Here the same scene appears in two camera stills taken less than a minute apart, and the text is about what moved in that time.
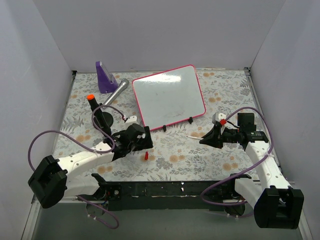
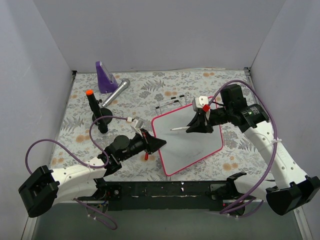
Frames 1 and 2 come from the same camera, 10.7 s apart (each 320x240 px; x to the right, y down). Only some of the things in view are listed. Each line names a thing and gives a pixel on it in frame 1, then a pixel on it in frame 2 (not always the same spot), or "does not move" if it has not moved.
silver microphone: (123, 85) does not move
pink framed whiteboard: (169, 97) → (184, 149)
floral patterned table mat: (177, 153) does not move
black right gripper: (219, 137) → (207, 121)
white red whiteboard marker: (200, 138) → (180, 128)
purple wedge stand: (107, 82) does not move
